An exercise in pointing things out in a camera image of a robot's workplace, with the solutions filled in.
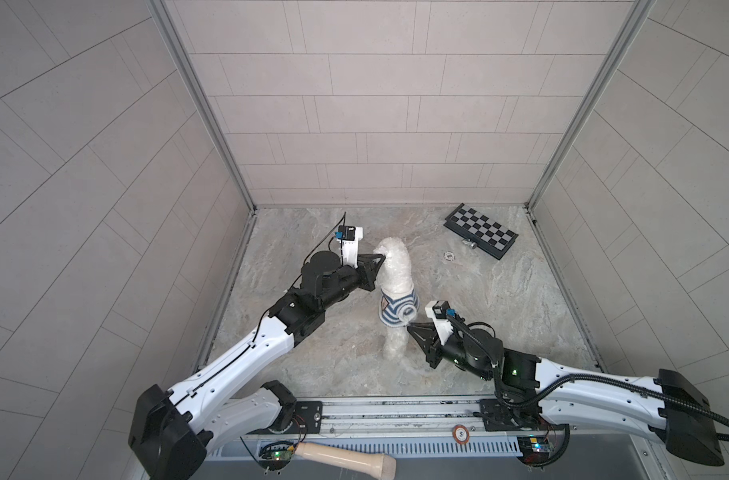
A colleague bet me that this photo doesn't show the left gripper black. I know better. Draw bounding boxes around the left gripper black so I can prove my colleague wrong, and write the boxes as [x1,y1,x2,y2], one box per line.
[311,253,384,314]

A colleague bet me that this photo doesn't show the black corrugated cable conduit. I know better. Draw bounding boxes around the black corrugated cable conduit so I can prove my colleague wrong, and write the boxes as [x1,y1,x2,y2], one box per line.
[447,311,729,445]

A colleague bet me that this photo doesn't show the left circuit board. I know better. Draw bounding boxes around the left circuit board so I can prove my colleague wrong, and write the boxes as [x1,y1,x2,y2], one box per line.
[258,441,296,471]

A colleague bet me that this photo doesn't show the red round sticker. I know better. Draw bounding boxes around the red round sticker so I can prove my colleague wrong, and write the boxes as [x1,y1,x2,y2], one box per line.
[452,425,470,445]

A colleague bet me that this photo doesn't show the blue white striped sweater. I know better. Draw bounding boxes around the blue white striped sweater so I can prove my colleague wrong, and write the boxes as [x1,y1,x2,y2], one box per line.
[379,289,420,328]

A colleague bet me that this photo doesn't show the beige cylindrical handle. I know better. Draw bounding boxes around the beige cylindrical handle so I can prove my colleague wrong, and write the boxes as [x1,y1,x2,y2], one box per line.
[294,442,397,480]

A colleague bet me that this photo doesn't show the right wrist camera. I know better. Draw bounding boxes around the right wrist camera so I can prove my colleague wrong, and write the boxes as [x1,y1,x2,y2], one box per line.
[425,300,455,346]

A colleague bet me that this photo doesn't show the aluminium mounting rail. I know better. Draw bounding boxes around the aluminium mounting rail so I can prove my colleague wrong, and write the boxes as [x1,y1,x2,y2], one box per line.
[176,388,651,450]

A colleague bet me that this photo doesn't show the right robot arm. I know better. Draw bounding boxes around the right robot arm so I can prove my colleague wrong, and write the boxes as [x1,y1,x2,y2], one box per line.
[407,322,725,467]

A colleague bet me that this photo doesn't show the circuit board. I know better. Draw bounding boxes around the circuit board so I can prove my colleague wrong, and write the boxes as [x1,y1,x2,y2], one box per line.
[258,441,296,471]
[517,436,552,465]

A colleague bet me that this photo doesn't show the black white checkerboard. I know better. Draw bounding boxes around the black white checkerboard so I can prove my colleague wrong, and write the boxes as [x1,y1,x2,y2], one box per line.
[444,203,519,260]

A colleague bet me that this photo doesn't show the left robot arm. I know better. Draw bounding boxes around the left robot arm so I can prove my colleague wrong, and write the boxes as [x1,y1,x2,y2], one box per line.
[128,251,386,479]

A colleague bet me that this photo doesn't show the right circuit board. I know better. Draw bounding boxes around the right circuit board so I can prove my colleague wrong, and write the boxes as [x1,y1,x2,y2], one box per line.
[517,436,552,465]

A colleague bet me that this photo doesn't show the white teddy bear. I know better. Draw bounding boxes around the white teddy bear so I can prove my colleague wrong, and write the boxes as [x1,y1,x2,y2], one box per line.
[375,237,416,361]

